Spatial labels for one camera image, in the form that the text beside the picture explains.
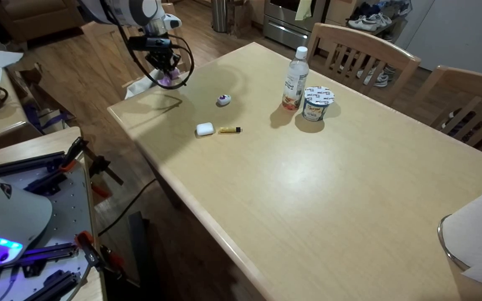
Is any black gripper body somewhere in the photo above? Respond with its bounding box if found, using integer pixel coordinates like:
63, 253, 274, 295
125, 33, 177, 71

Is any purple package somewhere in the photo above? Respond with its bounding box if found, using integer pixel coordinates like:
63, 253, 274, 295
155, 68, 185, 90

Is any light wooden chair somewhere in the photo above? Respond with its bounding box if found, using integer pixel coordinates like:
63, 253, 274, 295
306, 21, 421, 105
413, 63, 482, 163
80, 1, 193, 90

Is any metal trash can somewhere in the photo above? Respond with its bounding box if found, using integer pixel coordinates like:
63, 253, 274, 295
210, 0, 237, 33

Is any black orange clamp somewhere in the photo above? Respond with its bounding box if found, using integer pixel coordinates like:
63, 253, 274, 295
55, 135, 125, 190

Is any clear bottle with white cap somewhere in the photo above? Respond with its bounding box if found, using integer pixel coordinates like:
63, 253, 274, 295
281, 44, 311, 111

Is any stainless steel appliance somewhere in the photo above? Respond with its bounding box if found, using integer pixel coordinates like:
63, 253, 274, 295
262, 0, 334, 49

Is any yellow hanging towel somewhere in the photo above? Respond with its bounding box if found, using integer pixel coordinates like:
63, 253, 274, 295
292, 0, 314, 23

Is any white blue yogurt cup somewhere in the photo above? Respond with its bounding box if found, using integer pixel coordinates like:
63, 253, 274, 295
299, 84, 336, 121

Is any wooden desk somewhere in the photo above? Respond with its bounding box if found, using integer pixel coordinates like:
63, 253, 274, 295
0, 48, 45, 148

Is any wooden side table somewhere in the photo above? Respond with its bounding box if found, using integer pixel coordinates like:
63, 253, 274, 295
0, 125, 105, 301

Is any white sneaker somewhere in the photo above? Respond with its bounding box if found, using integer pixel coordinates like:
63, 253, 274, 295
388, 0, 413, 18
346, 11, 393, 33

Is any white device with blue light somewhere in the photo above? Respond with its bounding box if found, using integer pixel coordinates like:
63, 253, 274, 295
0, 160, 53, 272

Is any black bar tool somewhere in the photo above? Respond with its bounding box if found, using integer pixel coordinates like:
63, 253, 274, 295
18, 242, 80, 278

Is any black floor cable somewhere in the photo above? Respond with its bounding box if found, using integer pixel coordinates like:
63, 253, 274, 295
95, 175, 160, 238

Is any red handled tool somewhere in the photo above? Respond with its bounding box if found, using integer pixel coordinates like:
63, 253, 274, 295
73, 228, 128, 273

